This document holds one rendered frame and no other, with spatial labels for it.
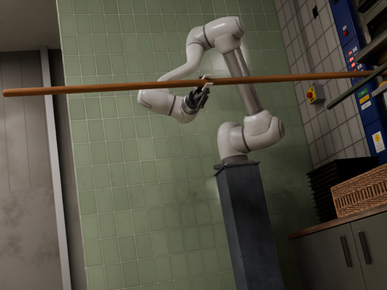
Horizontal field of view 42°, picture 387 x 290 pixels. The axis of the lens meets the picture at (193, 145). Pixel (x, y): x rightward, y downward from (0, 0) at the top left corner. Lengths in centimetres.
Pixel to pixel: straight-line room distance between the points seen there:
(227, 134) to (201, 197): 54
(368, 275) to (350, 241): 17
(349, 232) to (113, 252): 140
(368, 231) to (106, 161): 165
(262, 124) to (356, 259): 91
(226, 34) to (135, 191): 112
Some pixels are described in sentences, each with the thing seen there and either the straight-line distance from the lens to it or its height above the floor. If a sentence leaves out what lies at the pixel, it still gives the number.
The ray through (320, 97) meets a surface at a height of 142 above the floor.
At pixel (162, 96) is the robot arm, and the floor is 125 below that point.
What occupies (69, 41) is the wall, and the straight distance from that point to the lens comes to 347.
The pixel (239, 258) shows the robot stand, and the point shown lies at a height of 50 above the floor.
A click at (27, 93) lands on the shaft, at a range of 199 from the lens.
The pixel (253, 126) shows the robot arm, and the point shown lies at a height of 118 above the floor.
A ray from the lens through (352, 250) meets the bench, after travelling 236.
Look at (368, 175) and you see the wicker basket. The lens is 226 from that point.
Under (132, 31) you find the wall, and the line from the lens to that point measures 356.
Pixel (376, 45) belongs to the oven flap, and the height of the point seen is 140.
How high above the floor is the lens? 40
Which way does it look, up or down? 15 degrees up
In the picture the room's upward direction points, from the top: 10 degrees counter-clockwise
